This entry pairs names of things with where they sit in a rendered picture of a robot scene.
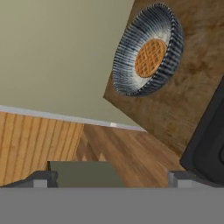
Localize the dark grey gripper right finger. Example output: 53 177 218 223
167 170 224 188

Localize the round golden waffle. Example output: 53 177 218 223
134 38 168 79

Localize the blue striped bowl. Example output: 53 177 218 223
112 3 186 97

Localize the black microwave oven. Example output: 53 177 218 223
179 76 224 186

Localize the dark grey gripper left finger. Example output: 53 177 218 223
2 170 59 188

